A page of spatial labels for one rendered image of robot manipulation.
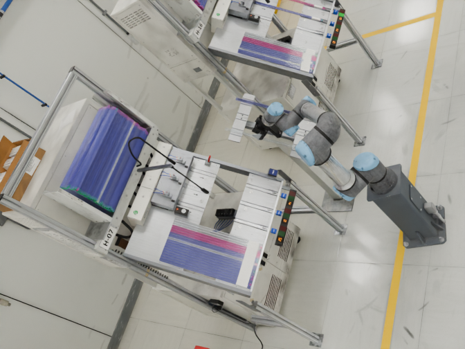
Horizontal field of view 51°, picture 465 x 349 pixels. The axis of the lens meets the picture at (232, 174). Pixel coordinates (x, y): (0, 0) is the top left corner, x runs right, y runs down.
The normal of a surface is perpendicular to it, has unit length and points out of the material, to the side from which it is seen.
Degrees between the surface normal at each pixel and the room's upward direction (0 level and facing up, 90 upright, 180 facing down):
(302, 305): 0
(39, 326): 90
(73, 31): 90
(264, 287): 90
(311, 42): 44
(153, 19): 90
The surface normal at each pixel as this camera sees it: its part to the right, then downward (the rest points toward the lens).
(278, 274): 0.72, -0.08
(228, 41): 0.06, -0.42
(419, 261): -0.62, -0.50
